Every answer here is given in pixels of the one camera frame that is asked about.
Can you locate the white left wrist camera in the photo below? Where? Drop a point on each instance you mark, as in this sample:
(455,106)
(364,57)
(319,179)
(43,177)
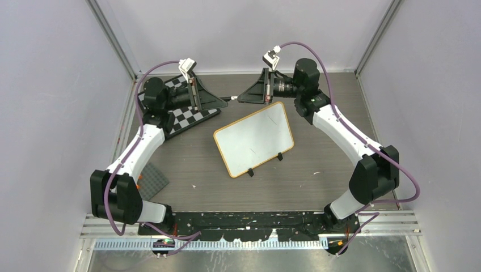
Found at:
(186,66)

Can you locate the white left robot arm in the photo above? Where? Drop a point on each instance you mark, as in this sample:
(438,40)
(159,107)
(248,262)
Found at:
(114,191)

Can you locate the orange curved block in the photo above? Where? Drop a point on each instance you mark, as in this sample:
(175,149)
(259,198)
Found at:
(138,181)

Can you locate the grey studded baseplate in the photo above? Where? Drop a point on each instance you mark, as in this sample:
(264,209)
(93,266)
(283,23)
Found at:
(153,181)

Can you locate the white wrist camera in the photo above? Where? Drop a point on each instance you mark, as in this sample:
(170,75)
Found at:
(186,66)
(271,58)

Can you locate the aluminium frame rail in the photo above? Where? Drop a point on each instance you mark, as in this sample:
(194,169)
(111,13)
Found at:
(371,224)

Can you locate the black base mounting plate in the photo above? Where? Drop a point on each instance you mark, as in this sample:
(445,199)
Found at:
(251,226)

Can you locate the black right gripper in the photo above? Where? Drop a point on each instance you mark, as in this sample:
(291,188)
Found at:
(262,91)

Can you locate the yellow framed whiteboard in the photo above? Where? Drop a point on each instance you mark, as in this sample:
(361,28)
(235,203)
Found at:
(254,139)

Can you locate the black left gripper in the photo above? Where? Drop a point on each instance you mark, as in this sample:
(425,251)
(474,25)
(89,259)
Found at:
(201,98)

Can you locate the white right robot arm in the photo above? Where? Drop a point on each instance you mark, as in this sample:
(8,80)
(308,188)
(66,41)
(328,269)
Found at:
(374,174)

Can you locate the black white chessboard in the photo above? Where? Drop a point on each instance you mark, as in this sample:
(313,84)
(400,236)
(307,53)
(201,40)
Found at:
(188,116)

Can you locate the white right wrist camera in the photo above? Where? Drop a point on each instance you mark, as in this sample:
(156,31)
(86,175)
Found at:
(271,58)

